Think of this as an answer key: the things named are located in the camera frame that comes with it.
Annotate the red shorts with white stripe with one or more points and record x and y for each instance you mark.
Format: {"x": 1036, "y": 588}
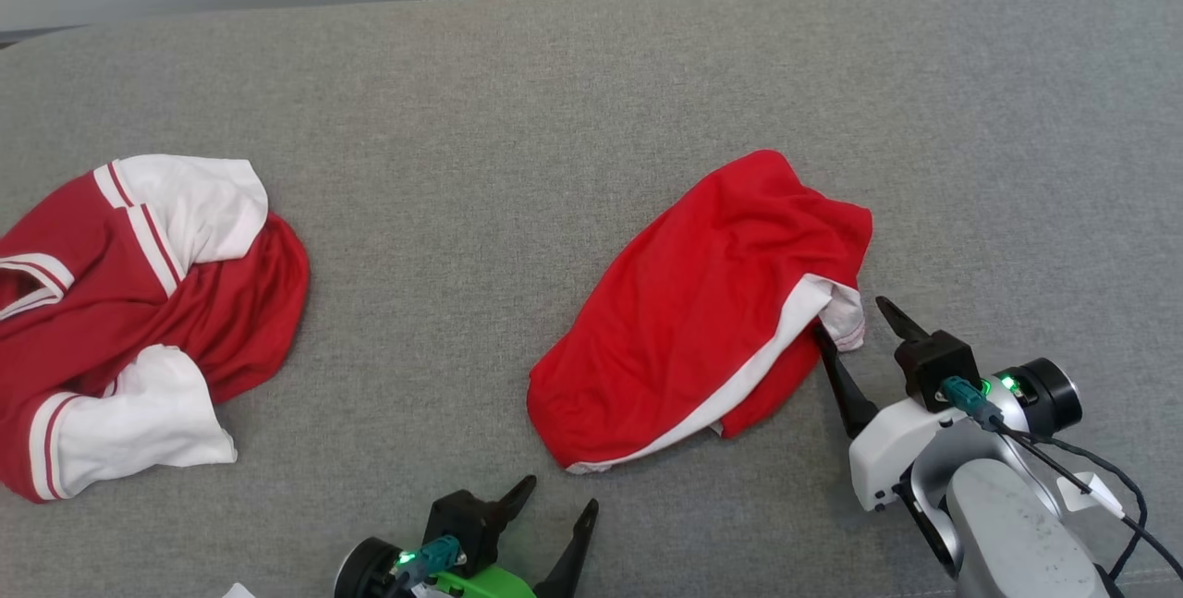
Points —
{"x": 702, "y": 302}

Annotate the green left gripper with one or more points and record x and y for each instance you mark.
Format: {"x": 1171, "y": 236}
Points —
{"x": 490, "y": 584}

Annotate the red jersey with white sleeves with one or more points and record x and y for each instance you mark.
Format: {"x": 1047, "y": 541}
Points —
{"x": 111, "y": 302}

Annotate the grey baseboard strip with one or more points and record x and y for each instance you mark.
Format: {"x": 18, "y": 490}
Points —
{"x": 9, "y": 36}

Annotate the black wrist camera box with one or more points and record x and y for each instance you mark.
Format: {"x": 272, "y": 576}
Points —
{"x": 467, "y": 524}
{"x": 929, "y": 362}

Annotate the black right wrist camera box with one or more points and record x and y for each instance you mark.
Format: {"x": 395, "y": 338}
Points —
{"x": 929, "y": 362}

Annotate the grey fabric sofa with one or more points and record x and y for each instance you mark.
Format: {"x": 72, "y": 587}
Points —
{"x": 462, "y": 210}

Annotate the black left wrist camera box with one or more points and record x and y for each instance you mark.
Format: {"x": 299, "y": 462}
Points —
{"x": 467, "y": 524}

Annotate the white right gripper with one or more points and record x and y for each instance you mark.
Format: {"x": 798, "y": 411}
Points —
{"x": 887, "y": 450}

